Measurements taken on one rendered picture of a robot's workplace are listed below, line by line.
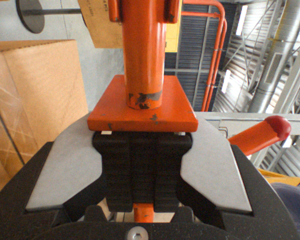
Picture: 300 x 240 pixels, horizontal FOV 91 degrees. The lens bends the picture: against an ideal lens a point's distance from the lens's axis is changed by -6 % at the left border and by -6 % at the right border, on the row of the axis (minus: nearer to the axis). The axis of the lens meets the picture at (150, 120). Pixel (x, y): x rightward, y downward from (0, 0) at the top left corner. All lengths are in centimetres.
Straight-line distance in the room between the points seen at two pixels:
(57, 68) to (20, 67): 7
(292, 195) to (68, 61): 44
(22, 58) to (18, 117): 6
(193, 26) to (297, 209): 1075
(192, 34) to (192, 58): 143
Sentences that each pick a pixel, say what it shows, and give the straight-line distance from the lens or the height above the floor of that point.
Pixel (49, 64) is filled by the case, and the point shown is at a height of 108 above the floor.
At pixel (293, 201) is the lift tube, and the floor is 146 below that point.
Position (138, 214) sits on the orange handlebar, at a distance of 18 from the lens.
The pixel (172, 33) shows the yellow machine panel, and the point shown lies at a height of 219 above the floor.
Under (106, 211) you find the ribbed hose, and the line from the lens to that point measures 18.
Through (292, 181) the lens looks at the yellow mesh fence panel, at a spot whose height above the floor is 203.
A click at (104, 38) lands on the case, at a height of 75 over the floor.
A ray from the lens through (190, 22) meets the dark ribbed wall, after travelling 1088.
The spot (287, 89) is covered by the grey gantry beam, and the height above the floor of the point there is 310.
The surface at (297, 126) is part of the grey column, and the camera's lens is 179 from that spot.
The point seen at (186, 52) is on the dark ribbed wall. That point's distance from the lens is 1097.
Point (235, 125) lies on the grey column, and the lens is 143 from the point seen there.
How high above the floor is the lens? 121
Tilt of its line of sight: 1 degrees up
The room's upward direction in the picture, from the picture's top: 91 degrees clockwise
